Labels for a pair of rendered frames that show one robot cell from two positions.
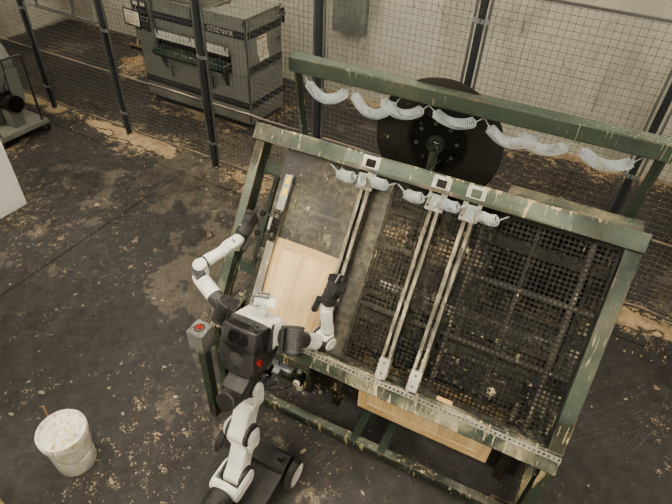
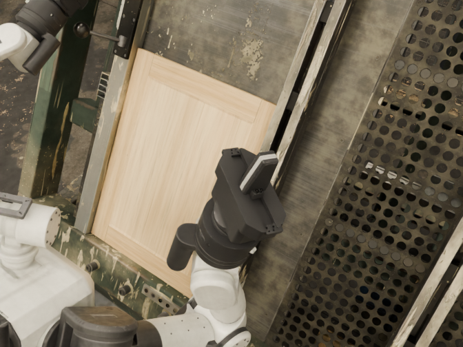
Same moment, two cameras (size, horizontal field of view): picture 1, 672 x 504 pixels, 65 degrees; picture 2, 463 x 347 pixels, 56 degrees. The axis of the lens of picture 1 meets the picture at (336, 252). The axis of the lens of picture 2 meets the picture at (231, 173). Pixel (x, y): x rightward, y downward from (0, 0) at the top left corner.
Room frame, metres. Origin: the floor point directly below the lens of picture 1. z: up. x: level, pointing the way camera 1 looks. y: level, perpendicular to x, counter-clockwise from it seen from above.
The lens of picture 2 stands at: (1.55, -0.05, 1.99)
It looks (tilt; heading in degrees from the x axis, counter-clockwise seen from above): 49 degrees down; 10
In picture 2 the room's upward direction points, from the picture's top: straight up
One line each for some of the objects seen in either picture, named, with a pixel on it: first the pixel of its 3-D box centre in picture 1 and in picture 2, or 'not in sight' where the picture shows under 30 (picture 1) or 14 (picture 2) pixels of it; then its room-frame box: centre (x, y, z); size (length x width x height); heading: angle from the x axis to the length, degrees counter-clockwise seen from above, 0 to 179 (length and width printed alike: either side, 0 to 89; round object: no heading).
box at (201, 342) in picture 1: (201, 337); not in sight; (2.09, 0.81, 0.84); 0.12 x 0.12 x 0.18; 66
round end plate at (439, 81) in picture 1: (436, 143); not in sight; (2.86, -0.57, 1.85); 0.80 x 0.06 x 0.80; 66
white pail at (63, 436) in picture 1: (66, 440); not in sight; (1.68, 1.66, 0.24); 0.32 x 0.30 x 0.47; 63
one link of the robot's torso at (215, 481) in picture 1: (232, 479); not in sight; (1.47, 0.55, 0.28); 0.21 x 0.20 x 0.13; 156
